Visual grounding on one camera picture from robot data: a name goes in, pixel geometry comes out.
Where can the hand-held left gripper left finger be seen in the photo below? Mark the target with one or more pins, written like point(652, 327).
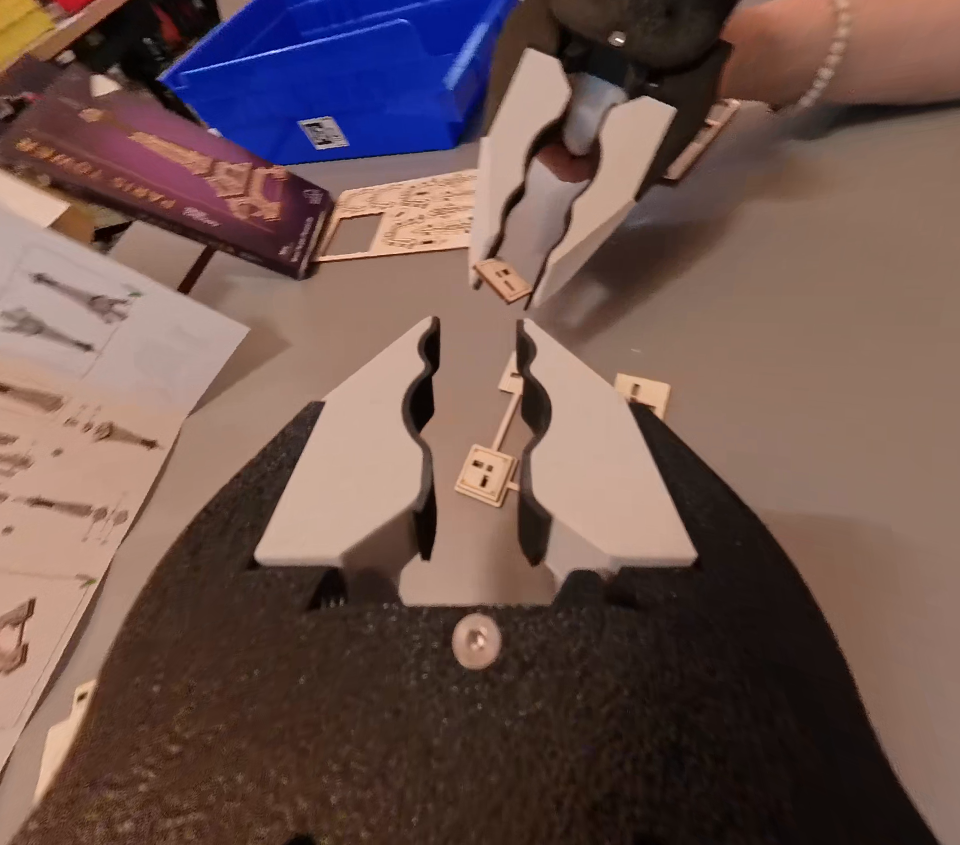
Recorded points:
point(345, 470)

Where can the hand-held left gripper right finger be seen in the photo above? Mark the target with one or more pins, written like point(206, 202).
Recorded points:
point(615, 470)

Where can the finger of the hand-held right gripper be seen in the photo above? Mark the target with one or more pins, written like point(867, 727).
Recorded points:
point(517, 110)
point(630, 155)

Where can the wooden four-square frame piece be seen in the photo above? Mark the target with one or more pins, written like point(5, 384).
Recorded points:
point(656, 399)

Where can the small wooden square tile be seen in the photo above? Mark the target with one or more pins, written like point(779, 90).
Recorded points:
point(502, 489)
point(504, 279)

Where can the person's right hand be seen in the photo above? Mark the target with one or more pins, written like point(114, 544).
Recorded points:
point(562, 164)

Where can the wooden sheet with small windows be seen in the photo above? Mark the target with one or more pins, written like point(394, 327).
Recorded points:
point(712, 125)

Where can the wooden sheet with square hole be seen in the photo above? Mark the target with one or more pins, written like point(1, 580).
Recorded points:
point(420, 222)

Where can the blue plastic bin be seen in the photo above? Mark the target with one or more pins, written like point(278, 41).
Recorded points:
point(337, 72)

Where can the paper instruction sheet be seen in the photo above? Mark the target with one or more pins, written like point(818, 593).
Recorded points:
point(165, 350)

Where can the dark brown bar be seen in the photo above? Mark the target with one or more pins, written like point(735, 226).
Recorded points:
point(193, 271)

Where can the purple puzzle box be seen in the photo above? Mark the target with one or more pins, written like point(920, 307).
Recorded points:
point(150, 170)

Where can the stepped wooden cross plate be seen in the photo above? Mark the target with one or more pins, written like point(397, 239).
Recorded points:
point(64, 740)

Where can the yellow plastic bin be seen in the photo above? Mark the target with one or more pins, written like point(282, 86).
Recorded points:
point(22, 24)

